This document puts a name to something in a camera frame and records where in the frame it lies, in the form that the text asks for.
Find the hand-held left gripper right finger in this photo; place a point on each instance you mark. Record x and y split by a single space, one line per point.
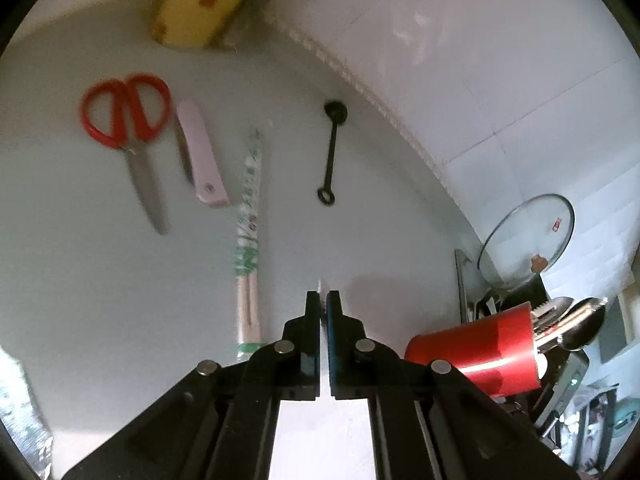
334 355

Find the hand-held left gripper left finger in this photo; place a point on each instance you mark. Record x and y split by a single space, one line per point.
312 355

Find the red metal canister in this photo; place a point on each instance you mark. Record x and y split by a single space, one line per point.
475 350

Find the black clay pot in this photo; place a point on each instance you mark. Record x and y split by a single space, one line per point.
520 295

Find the chopsticks in green patterned sleeve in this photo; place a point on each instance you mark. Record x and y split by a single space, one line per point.
248 240

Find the glass pot lid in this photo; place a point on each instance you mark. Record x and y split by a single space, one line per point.
520 240

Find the pink folding knife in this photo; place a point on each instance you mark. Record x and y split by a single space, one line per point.
200 145

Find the small black spoon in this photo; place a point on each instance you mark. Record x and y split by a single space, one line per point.
335 111

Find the aluminium foil sheet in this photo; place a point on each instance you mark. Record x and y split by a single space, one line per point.
20 410

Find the yellow cling film roll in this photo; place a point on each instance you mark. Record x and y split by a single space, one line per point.
200 15

